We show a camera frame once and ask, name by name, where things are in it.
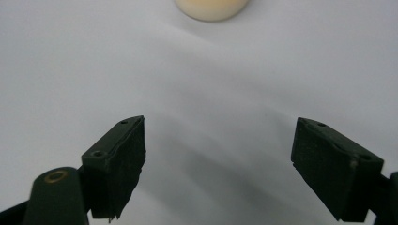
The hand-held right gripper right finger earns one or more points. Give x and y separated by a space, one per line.
328 168

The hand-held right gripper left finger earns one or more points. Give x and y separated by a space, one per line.
115 168

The cream round cup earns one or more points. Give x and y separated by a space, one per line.
211 9

